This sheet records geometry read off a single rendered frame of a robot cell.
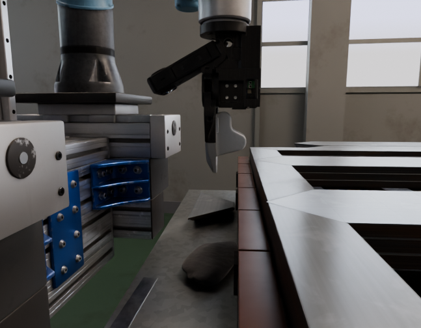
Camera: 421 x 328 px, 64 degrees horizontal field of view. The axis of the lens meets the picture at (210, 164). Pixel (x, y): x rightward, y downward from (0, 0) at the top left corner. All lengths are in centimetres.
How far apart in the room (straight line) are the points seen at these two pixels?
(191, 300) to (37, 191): 37
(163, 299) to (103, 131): 36
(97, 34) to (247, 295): 62
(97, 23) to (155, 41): 256
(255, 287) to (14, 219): 23
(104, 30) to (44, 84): 302
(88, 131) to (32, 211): 45
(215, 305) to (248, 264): 21
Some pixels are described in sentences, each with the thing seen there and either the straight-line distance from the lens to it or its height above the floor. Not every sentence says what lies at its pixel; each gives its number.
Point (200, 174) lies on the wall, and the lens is 326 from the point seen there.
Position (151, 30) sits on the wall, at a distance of 339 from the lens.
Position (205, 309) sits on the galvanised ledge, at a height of 68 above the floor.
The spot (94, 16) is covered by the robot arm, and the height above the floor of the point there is 120.
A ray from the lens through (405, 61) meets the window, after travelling 336.
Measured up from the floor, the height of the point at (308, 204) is 87.
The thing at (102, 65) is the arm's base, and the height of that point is 110.
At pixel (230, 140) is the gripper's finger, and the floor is 96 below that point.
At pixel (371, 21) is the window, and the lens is 333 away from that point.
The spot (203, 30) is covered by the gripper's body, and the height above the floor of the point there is 111.
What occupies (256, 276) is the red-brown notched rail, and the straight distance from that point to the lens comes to 39.
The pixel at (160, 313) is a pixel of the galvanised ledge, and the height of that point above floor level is 68.
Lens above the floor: 100
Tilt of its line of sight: 9 degrees down
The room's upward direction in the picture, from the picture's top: straight up
